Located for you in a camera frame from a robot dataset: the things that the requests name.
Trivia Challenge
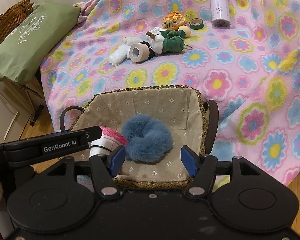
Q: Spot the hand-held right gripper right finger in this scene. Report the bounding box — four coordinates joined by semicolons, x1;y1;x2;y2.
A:
181;145;264;198

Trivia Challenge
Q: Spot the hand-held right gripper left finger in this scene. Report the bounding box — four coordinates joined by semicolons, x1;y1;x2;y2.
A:
41;145;127;199

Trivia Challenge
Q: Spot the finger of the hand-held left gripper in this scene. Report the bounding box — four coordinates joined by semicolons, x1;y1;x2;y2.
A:
47;126;102;143

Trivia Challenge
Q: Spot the pink and white knit cloth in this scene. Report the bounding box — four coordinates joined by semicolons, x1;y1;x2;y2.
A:
89;126;128;159

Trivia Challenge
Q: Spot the blue fluffy scrunchie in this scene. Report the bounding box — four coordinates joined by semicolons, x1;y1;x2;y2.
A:
121;114;174;165

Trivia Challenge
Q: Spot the woven basket with fabric lining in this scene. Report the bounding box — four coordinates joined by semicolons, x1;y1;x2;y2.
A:
59;85;219;189

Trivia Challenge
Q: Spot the white plush bear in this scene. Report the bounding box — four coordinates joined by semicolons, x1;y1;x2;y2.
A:
108;36;138;67

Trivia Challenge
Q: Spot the beige tape roll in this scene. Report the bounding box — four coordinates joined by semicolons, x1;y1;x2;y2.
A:
129;42;153;62

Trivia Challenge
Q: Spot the green and white plush toy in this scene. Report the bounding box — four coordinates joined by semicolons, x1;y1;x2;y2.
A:
146;29;188;55

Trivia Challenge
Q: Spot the green tape roll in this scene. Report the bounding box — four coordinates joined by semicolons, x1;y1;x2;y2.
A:
189;19;204;30

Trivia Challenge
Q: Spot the orange satin pouch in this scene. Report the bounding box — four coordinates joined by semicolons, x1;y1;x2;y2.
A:
162;11;186;30

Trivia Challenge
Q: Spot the black folding stand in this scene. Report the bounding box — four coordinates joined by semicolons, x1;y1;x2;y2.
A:
20;84;44;127

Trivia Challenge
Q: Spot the white cabinet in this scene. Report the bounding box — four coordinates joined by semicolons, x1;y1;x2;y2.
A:
0;77;40;140

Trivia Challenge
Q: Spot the green pillow with white print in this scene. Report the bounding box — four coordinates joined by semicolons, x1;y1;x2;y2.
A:
0;2;82;85

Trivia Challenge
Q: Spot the floral fleece blanket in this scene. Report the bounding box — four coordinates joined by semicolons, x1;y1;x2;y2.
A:
40;0;300;188

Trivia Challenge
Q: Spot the brown wicker basket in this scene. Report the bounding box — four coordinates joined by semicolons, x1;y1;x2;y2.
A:
0;0;35;42

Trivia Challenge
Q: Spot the purple and white water bottle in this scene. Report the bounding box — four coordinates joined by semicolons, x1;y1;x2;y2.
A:
208;0;232;29

